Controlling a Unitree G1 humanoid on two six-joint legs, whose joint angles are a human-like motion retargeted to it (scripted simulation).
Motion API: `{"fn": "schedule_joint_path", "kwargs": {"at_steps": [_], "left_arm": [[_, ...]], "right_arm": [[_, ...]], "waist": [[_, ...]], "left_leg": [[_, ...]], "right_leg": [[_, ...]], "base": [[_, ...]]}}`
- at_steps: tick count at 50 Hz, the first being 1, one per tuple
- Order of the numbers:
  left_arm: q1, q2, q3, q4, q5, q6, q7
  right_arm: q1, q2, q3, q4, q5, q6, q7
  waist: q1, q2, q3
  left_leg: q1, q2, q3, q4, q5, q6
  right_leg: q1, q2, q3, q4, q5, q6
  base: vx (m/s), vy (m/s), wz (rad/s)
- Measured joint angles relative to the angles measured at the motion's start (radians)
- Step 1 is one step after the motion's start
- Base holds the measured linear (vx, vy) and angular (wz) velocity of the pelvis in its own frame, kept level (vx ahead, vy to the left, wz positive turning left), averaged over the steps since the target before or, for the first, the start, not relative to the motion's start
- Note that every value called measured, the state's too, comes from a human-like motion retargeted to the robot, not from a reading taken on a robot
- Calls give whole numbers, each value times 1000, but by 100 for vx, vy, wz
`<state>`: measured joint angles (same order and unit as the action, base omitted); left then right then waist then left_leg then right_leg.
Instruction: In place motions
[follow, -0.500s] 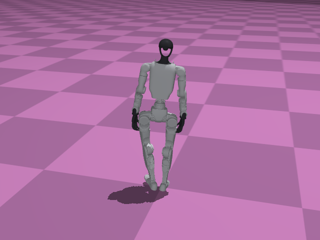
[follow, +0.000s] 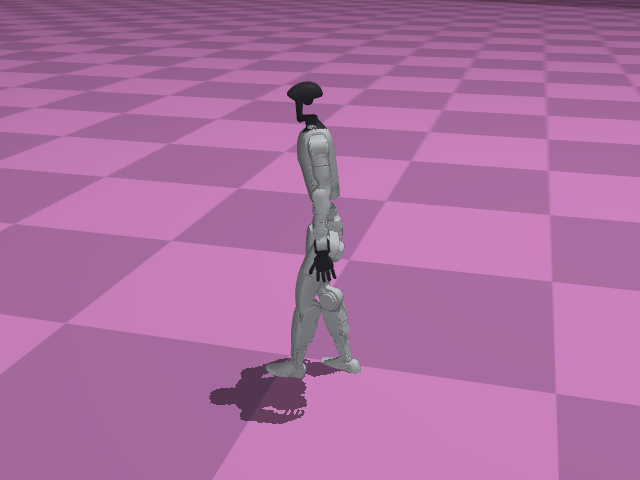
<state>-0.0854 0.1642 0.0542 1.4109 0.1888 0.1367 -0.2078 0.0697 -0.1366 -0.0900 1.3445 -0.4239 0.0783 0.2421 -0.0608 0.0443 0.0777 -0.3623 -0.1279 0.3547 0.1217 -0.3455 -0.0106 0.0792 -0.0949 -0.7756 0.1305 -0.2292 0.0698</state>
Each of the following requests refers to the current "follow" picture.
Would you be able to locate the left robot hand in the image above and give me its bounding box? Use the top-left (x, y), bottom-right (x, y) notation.
top-left (309, 238), bottom-right (336, 282)

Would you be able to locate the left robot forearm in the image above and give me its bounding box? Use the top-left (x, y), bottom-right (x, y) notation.
top-left (312, 189), bottom-right (331, 251)

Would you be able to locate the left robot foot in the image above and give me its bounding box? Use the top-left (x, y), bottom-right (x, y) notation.
top-left (265, 360), bottom-right (307, 378)

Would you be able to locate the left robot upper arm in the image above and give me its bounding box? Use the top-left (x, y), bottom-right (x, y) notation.
top-left (307, 135), bottom-right (331, 202)

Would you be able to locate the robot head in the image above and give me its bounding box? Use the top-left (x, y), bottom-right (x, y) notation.
top-left (287, 81), bottom-right (327, 132)

